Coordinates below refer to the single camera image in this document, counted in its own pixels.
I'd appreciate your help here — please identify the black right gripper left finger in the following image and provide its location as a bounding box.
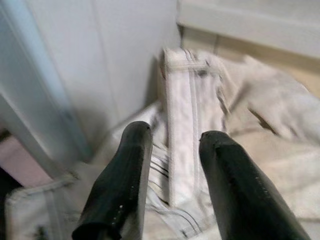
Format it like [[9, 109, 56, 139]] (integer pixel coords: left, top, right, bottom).
[[71, 120, 154, 240]]

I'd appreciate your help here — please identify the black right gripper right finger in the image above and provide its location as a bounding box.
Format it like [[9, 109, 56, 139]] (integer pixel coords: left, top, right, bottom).
[[198, 130, 312, 240]]

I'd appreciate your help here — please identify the white washing machine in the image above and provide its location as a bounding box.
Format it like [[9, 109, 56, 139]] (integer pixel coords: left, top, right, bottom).
[[0, 0, 183, 186]]

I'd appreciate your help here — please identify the beige cloth garment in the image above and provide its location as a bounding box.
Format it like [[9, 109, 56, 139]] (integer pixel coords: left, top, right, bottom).
[[199, 51, 320, 240]]

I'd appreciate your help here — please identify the white baseboard cabinet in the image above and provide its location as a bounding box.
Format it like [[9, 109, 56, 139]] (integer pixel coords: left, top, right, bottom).
[[176, 0, 320, 61]]

